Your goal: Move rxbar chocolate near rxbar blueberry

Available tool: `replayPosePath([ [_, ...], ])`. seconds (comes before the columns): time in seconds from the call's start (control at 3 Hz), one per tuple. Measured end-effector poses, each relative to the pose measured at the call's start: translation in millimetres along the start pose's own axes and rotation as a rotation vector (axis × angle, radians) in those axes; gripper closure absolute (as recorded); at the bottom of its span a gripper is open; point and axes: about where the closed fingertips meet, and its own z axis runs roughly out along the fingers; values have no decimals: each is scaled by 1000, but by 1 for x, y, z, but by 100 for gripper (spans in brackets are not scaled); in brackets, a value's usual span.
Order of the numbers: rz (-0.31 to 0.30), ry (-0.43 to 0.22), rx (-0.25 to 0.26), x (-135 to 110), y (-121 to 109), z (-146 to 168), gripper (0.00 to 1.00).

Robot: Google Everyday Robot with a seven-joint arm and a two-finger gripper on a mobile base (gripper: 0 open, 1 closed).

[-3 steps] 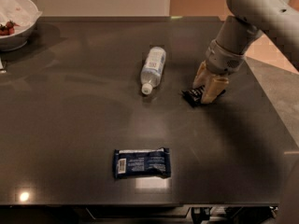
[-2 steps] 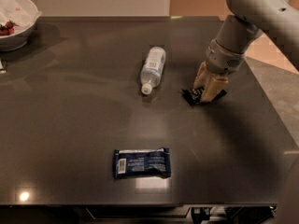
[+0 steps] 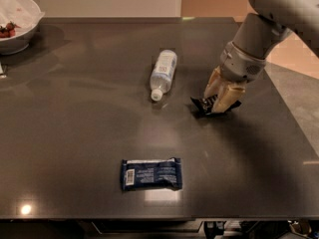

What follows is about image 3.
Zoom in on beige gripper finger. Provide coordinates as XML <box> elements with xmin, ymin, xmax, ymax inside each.
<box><xmin>203</xmin><ymin>67</ymin><xmax>225</xmax><ymax>99</ymax></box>
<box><xmin>212</xmin><ymin>82</ymin><xmax>246</xmax><ymax>113</ymax></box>

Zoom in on black chocolate rxbar wrapper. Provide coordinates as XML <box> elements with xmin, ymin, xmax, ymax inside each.
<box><xmin>190</xmin><ymin>95</ymin><xmax>241</xmax><ymax>117</ymax></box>

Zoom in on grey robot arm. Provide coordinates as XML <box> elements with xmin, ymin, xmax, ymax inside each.
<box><xmin>203</xmin><ymin>0</ymin><xmax>319</xmax><ymax>114</ymax></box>

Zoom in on blue blueberry rxbar wrapper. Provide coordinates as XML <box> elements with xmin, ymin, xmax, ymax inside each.
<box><xmin>121</xmin><ymin>157</ymin><xmax>182</xmax><ymax>191</ymax></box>

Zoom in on clear plastic water bottle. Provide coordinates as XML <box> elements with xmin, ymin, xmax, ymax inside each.
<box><xmin>150</xmin><ymin>50</ymin><xmax>177</xmax><ymax>102</ymax></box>

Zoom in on red strawberries in bowl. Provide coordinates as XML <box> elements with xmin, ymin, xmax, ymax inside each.
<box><xmin>0</xmin><ymin>22</ymin><xmax>18</xmax><ymax>38</ymax></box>

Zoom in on white bowl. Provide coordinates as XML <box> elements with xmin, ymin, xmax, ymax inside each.
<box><xmin>0</xmin><ymin>0</ymin><xmax>43</xmax><ymax>56</ymax></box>

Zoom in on white napkin in bowl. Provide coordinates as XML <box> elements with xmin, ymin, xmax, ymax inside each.
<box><xmin>0</xmin><ymin>0</ymin><xmax>45</xmax><ymax>29</ymax></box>

